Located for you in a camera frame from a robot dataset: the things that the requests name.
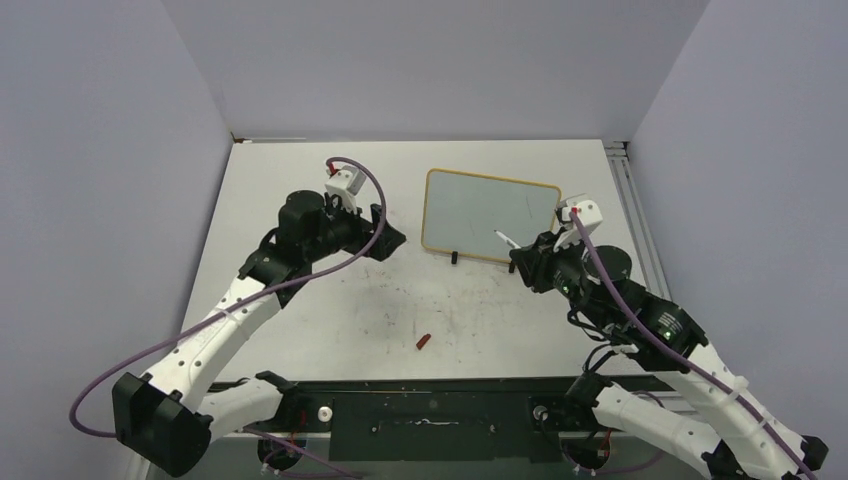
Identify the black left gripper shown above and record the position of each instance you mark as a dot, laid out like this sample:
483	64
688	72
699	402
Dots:
362	229

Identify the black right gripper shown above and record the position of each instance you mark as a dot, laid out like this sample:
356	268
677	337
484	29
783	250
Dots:
533	260

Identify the red capped whiteboard marker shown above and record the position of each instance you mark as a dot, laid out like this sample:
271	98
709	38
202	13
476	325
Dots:
507	240

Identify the yellow framed whiteboard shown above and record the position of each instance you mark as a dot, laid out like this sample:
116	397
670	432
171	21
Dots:
462	210

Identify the red marker cap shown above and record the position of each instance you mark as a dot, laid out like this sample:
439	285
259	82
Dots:
423	341

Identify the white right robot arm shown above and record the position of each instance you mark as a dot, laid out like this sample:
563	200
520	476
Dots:
735	436

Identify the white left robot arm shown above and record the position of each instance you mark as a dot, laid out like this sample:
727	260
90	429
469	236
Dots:
167	415

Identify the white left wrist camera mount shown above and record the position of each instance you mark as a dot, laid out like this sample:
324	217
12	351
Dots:
345	184

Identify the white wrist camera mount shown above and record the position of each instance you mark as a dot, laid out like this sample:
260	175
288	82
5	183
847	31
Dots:
345	184
578	216

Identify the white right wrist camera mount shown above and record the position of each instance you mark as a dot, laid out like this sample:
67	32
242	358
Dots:
578	216

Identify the aluminium frame rail right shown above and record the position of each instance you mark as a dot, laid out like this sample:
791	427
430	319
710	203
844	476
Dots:
652	269

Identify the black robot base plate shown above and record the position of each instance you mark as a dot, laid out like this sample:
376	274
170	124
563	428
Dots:
435	420

